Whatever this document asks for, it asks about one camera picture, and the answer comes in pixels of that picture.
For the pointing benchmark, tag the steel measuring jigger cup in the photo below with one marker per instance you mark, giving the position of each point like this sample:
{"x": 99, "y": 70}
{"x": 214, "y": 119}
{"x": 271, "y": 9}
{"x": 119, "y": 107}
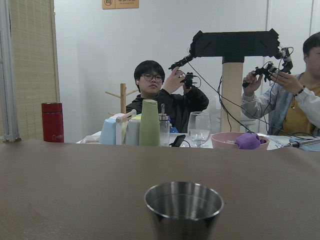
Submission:
{"x": 183, "y": 210}

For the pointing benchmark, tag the green cup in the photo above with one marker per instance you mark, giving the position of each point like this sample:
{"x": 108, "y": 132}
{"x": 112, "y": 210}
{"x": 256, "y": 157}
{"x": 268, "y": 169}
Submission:
{"x": 149, "y": 129}

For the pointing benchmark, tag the light blue cup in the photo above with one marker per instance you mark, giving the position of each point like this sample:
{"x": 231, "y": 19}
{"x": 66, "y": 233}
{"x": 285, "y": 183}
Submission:
{"x": 108, "y": 132}

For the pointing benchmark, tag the glass oil dispenser bottle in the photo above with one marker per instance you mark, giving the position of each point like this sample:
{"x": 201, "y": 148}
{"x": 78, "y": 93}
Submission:
{"x": 164, "y": 125}

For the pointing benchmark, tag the person in black hoodie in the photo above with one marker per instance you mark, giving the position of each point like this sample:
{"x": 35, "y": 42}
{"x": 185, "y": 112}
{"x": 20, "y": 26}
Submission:
{"x": 178, "y": 100}

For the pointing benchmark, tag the black phone on stand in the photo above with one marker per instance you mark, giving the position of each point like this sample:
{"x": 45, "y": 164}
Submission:
{"x": 178, "y": 141}

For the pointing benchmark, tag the clear wine glass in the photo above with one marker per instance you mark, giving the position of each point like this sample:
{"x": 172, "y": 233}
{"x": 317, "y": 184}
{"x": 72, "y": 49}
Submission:
{"x": 199, "y": 127}

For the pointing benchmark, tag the wooden mug tree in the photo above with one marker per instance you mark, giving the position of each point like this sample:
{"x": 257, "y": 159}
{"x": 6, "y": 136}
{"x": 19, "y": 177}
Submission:
{"x": 122, "y": 96}

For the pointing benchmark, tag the pink bowl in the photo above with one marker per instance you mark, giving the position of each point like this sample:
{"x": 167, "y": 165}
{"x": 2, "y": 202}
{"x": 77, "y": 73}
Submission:
{"x": 226, "y": 140}

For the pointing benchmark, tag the purple cloth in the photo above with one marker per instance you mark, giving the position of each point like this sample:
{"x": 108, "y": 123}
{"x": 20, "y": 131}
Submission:
{"x": 249, "y": 141}

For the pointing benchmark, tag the red object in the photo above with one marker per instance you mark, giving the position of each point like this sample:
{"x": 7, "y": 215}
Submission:
{"x": 52, "y": 122}

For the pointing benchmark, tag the person in grey jacket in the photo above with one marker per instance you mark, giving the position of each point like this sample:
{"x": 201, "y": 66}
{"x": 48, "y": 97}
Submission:
{"x": 293, "y": 100}

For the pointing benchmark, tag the metal reacher grabber pole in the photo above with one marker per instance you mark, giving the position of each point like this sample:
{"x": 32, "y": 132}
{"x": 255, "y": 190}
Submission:
{"x": 299, "y": 144}

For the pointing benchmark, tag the wooden post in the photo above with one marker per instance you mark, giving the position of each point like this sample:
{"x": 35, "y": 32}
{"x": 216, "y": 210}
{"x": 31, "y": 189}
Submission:
{"x": 231, "y": 96}

